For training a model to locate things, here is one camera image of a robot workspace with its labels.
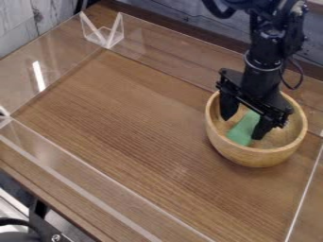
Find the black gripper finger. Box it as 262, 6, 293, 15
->
218, 92, 238, 121
250, 116, 273, 140

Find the green rectangular stick block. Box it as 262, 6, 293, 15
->
225, 111, 260, 147

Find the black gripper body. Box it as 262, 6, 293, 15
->
216, 56, 293, 128

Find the clear acrylic enclosure wall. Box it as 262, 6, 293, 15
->
0, 14, 323, 242

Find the black cable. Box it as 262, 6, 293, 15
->
0, 216, 31, 231

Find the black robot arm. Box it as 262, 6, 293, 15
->
201, 0, 308, 140

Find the black table leg frame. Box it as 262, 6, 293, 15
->
29, 199, 73, 242

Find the clear acrylic corner bracket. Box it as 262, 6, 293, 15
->
79, 12, 123, 49

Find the wooden bowl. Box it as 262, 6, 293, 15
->
204, 90, 309, 168

